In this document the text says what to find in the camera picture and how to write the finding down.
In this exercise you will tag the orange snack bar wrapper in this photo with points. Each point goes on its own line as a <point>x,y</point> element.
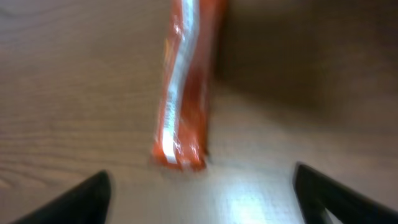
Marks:
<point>190,46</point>

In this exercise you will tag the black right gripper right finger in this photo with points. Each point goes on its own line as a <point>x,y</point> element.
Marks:
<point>318,194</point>

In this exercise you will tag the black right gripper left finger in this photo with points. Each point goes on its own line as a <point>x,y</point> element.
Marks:
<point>86,203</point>

